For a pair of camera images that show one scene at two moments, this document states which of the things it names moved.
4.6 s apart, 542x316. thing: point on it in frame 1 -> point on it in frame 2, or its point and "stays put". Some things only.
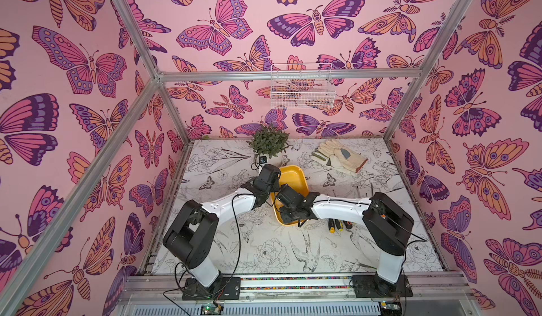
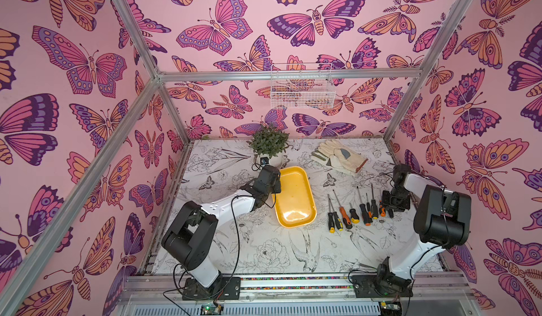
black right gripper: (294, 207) -> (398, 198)
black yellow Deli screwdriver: (332, 226) stays put
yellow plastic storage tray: (293, 177) stays put
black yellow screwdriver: (339, 224) stays put
